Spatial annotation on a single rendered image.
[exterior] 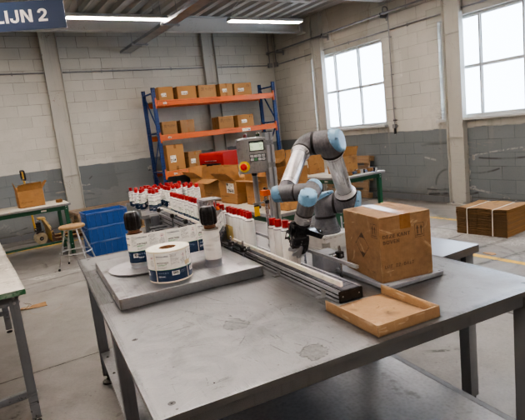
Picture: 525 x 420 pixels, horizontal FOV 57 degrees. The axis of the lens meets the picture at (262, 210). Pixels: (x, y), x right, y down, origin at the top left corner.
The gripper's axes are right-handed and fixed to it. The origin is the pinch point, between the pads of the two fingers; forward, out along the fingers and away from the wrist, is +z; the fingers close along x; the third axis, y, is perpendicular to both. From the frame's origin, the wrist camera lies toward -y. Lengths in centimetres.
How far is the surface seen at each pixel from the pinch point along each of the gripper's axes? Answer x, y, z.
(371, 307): 49, 0, -17
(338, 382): 31, -18, 65
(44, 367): -111, 117, 172
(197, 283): -10.5, 44.4, 13.6
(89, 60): -815, -35, 214
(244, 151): -69, -2, -15
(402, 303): 53, -10, -19
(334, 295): 35.1, 6.0, -11.3
